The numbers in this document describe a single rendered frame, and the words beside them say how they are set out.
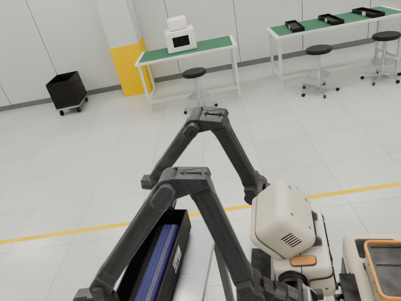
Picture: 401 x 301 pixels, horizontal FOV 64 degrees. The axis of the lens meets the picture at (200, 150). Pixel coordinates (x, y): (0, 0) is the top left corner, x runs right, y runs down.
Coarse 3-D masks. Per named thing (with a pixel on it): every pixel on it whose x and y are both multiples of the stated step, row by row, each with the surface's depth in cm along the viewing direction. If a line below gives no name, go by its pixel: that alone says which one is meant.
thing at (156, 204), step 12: (156, 192) 75; (168, 192) 74; (144, 204) 79; (156, 204) 75; (168, 204) 75; (144, 216) 80; (156, 216) 80; (132, 228) 82; (144, 228) 81; (120, 240) 85; (132, 240) 83; (120, 252) 85; (132, 252) 84; (108, 264) 86; (120, 264) 86; (96, 276) 88; (108, 276) 87; (120, 276) 88; (108, 288) 88
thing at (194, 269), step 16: (192, 224) 156; (192, 240) 147; (208, 240) 146; (192, 256) 139; (208, 256) 138; (192, 272) 132; (208, 272) 132; (224, 272) 170; (176, 288) 127; (192, 288) 125; (224, 288) 177
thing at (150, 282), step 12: (168, 228) 147; (168, 240) 141; (156, 252) 136; (168, 252) 135; (156, 264) 131; (144, 276) 127; (156, 276) 126; (144, 288) 122; (156, 288) 121; (144, 300) 117
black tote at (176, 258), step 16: (160, 224) 155; (176, 224) 153; (144, 240) 140; (176, 240) 131; (144, 256) 139; (176, 256) 129; (128, 272) 124; (144, 272) 132; (176, 272) 128; (128, 288) 123; (160, 288) 124
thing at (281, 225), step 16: (272, 192) 101; (288, 192) 99; (256, 208) 105; (272, 208) 95; (288, 208) 93; (304, 208) 99; (256, 224) 97; (272, 224) 91; (288, 224) 89; (304, 224) 92; (256, 240) 94; (272, 240) 93; (288, 240) 92; (304, 240) 91; (272, 256) 96; (288, 256) 95
